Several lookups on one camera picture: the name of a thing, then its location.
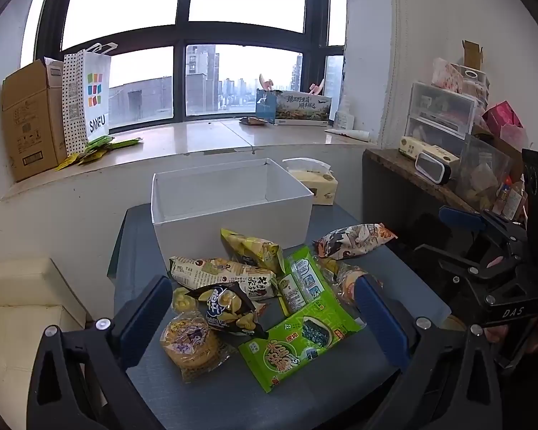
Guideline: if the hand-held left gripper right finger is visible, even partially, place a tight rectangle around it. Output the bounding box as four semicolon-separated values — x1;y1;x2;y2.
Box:
353;274;505;430

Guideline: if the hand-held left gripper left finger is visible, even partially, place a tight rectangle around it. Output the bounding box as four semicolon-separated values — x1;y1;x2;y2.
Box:
26;274;175;430

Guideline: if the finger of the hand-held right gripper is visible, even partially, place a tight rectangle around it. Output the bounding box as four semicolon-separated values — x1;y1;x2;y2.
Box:
413;243;530;311
438;205;529;258

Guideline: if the small yellow snack packet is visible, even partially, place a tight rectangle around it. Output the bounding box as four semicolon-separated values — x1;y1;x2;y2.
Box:
171;287;194;313

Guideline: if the round biscuit packet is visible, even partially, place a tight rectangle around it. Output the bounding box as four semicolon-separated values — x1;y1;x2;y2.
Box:
160;312;235;384

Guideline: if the clear bread packet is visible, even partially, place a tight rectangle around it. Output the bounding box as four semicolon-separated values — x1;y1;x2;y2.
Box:
317;257;383;306

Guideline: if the large green seaweed packet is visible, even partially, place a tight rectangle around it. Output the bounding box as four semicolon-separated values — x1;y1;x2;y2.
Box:
237;295;367;393

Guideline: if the black chips packet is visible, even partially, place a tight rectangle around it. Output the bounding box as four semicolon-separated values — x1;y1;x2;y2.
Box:
185;281;270;340

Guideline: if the orange white patterned snack packet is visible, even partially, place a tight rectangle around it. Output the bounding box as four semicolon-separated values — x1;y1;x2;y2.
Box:
313;222;398;261

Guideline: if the long beige snack packet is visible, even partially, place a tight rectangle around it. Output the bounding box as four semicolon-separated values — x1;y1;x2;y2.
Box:
169;256;281;302

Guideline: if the small green seaweed packet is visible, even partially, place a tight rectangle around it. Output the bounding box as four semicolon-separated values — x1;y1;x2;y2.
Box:
277;245;333;315

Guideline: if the white cardboard box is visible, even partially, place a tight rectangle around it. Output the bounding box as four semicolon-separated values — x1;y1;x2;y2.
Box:
151;158;315;272

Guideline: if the yellow-green chips packet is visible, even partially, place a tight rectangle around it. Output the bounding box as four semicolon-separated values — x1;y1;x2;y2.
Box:
221;228;285;275

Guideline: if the person's right hand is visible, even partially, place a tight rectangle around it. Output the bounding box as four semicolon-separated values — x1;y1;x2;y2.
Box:
483;314;538;355

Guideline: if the small bottle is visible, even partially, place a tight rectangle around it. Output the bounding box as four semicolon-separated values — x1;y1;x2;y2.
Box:
493;177;526;219

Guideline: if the clear plastic container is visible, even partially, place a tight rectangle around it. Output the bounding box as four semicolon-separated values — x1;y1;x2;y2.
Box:
456;134;515;212

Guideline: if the white black alarm clock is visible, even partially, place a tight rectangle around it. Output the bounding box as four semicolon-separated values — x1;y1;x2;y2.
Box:
415;151;453;185

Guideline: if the dark wooden shelf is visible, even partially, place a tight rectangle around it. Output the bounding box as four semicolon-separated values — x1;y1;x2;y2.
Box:
362;147;526;252

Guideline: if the pink box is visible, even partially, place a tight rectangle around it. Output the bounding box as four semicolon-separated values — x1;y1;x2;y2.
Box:
482;101;528;151

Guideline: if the cream green printed pack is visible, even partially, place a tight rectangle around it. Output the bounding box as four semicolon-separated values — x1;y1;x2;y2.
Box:
398;135;461;163

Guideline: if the clear plastic drawer unit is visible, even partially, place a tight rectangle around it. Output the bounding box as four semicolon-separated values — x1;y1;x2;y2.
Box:
406;81;478;153

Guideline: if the cream sofa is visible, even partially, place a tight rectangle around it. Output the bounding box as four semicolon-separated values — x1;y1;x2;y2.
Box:
0;257;89;430

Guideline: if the white tube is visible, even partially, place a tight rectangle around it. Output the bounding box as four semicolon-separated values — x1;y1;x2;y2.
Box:
325;128;371;141

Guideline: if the yellow tissue pack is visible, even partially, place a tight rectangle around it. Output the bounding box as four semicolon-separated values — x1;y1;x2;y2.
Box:
282;158;340;207

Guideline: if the pink floral packet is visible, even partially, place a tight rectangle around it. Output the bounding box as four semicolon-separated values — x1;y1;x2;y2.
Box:
431;57;462;90

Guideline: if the white wipes pack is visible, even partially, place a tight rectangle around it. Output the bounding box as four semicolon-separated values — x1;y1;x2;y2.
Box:
334;110;356;132

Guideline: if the small open cardboard box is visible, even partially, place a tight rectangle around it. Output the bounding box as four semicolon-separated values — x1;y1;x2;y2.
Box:
462;39;485;71

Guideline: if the pile of green sachets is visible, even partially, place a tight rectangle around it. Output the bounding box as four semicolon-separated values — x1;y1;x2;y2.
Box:
55;135;144;172

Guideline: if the printed landscape gift box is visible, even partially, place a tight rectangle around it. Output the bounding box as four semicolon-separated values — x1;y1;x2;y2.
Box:
255;89;333;127

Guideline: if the white dotted shopping bag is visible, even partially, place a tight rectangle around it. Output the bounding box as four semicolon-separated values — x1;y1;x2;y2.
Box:
62;42;118;155

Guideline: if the brown cardboard box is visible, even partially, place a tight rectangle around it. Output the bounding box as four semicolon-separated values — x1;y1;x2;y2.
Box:
1;57;68;183

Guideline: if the black window frame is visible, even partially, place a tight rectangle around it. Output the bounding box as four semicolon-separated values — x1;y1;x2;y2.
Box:
33;0;348;128

